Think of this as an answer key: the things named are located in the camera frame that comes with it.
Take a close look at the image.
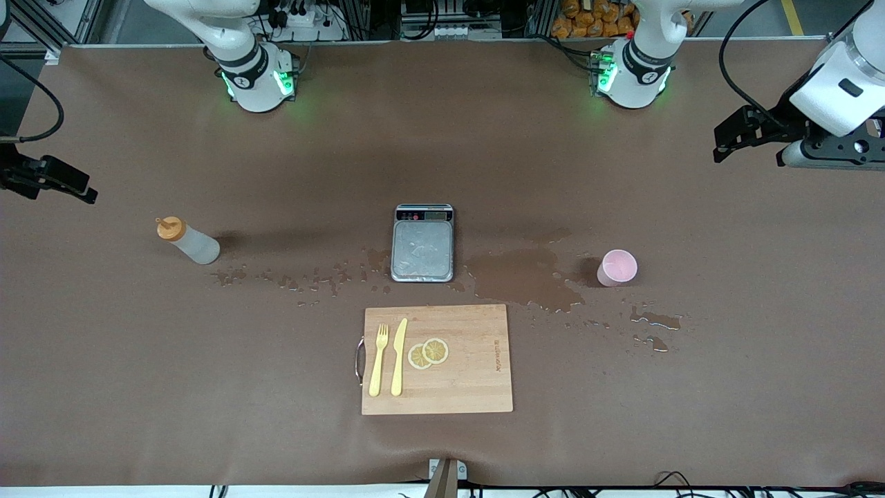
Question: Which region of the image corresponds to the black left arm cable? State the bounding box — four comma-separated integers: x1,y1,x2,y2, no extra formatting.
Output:
719,0,875,129

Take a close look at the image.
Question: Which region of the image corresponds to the pile of orange packets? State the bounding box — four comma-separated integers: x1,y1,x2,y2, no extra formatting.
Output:
551,0,644,39

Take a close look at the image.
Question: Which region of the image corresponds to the pink plastic cup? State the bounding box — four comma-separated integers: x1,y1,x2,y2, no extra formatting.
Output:
597,249,638,287

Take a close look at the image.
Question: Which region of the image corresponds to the yellow plastic fork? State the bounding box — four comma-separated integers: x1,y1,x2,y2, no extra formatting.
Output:
369,324,389,398

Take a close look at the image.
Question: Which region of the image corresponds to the white power strip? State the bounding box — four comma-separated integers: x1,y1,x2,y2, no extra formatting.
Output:
266,2,346,41

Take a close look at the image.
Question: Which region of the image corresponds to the silver digital kitchen scale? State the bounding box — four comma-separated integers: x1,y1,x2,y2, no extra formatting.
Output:
391,203,455,283

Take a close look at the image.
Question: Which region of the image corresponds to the wooden cutting board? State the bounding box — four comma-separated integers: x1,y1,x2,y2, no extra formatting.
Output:
355,304,514,416

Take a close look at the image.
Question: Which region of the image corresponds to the aluminium frame profile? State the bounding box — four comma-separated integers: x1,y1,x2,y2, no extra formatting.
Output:
0,0,104,57

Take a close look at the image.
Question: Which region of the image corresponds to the table edge mounting bracket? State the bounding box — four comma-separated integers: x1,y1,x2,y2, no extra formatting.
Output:
425,458,468,498

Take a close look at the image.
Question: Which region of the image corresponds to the yellow plastic knife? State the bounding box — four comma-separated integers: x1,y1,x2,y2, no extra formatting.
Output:
391,317,409,397

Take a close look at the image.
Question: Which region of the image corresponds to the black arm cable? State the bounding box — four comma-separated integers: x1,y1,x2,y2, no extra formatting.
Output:
0,55,64,145
719,0,875,129

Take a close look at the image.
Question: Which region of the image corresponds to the white terminal strip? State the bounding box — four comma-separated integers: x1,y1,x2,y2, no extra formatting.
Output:
401,23,502,40

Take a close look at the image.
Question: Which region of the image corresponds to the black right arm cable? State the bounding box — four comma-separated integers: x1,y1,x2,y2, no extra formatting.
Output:
0,55,64,145

